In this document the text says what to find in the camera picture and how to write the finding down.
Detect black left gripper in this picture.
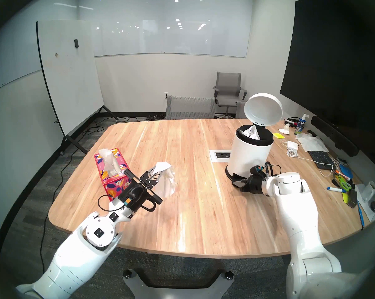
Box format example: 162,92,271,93
117,167,163,213

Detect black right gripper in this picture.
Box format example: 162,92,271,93
233,165,269,194

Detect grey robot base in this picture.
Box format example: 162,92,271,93
123,269,234,299

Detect red floral tissue box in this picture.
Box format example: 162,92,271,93
94,148,133,196

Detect white tissue in box slot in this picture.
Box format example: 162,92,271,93
99,149,121,177

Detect large crumpled white tissue wad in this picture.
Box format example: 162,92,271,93
240,125,263,140

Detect white pedal trash bin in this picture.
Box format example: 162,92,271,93
225,93,284,181

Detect white table power outlet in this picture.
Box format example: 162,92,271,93
210,149,232,163

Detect flat white paper towel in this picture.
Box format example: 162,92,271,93
296,133,329,153

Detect grey mesh chair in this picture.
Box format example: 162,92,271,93
166,95,216,120

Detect whiteboard cleaner spray bottle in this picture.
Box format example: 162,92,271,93
294,114,310,135

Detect black keyboard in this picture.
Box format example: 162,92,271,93
308,150,335,170

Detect grey office chair with armrests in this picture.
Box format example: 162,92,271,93
212,72,248,119

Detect black video bar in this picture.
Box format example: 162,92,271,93
311,116,360,157

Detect blue flat object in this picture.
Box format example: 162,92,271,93
338,164,354,180

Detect white paper sheet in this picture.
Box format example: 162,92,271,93
355,183,375,222

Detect white cup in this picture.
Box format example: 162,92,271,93
360,181,375,204

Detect rolling whiteboard with black stand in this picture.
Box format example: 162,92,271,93
36,20,119,155

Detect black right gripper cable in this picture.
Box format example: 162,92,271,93
265,161,282,178

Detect green handled scissors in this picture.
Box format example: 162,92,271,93
334,174,353,191

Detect wide glass wall board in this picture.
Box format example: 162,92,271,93
79,0,248,58

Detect large black wall screen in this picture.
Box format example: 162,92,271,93
280,0,375,152

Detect side wall glass board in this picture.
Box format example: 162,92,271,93
0,0,79,96

